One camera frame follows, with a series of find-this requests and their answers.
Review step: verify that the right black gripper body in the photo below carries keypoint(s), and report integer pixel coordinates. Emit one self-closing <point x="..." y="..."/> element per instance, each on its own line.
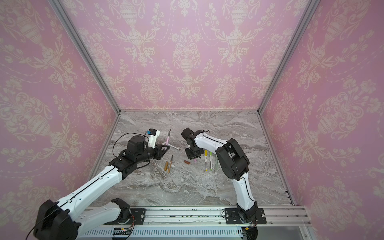
<point x="194" y="149"/>

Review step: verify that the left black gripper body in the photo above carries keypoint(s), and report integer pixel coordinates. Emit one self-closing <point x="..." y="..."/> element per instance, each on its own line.
<point x="153" y="153"/>

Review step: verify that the pink fountain pen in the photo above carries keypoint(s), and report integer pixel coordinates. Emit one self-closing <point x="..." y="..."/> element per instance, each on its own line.
<point x="168" y="138"/>

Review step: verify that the white pen green tip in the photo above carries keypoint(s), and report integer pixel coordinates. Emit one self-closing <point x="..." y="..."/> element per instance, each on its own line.
<point x="211" y="161"/>

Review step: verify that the white pen yellow tip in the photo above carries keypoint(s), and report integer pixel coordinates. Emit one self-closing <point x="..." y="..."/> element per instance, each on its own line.
<point x="206" y="160"/>

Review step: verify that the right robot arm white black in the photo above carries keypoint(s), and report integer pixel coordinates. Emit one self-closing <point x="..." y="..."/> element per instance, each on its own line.
<point x="234" y="164"/>

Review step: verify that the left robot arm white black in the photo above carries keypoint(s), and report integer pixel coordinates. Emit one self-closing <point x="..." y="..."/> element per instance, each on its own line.
<point x="67" y="218"/>

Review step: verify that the tan brown pen cap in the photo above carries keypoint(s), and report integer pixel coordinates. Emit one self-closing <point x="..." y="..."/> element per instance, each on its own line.
<point x="166" y="166"/>

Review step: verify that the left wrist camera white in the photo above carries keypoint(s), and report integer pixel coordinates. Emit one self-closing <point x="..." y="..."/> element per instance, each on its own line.
<point x="153" y="134"/>

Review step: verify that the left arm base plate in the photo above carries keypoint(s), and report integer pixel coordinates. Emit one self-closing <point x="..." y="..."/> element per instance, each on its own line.
<point x="135" y="216"/>

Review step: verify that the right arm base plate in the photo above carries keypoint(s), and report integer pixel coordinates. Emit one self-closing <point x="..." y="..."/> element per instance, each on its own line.
<point x="234" y="216"/>

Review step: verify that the aluminium front rail frame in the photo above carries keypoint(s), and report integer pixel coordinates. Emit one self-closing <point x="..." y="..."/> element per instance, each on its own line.
<point x="283" y="223"/>

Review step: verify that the left corner aluminium post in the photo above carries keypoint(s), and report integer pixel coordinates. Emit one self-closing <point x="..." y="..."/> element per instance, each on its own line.
<point x="75" y="36"/>

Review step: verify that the corner aluminium post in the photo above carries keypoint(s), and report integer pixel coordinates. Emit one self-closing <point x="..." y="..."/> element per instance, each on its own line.
<point x="75" y="36"/>
<point x="296" y="37"/>

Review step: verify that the right corner aluminium post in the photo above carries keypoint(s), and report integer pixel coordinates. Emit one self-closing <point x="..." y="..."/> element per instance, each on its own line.
<point x="296" y="37"/>

